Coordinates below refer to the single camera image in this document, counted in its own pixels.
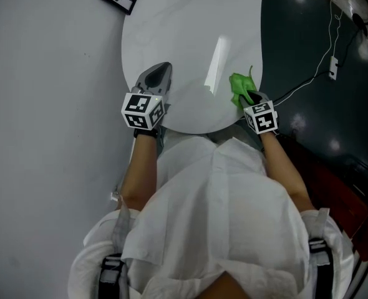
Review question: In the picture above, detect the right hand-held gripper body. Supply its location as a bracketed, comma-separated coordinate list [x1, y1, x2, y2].
[239, 95, 279, 135]

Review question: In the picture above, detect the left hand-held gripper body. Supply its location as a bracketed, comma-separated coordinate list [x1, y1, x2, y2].
[120, 78, 172, 131]

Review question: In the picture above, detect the green cloth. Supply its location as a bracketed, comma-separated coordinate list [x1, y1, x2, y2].
[228, 65, 257, 108]

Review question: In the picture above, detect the person's right forearm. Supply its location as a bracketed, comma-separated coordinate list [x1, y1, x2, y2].
[258, 131, 316, 214]

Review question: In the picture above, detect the person's left forearm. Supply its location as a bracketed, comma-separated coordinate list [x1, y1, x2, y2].
[119, 133, 160, 212]

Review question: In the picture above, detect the white oval tabletop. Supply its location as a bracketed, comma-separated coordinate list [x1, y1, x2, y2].
[121, 0, 264, 135]

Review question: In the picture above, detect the black wristband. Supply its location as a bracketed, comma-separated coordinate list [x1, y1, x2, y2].
[133, 128, 159, 140]

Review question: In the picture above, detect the white power adapter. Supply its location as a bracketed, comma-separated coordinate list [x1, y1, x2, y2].
[328, 55, 340, 81]

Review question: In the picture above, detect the red brown wooden bench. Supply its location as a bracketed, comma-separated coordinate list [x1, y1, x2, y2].
[276, 131, 368, 263]

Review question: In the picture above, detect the person's white shirt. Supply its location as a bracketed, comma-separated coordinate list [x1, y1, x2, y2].
[67, 126, 357, 299]

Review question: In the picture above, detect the black round stand base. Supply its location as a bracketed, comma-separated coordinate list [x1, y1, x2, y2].
[351, 12, 368, 37]

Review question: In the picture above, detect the white cable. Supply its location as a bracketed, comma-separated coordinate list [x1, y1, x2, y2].
[271, 0, 344, 104]

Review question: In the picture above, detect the grey black harness strap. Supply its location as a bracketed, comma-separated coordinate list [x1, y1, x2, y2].
[307, 207, 336, 299]
[97, 199, 130, 299]

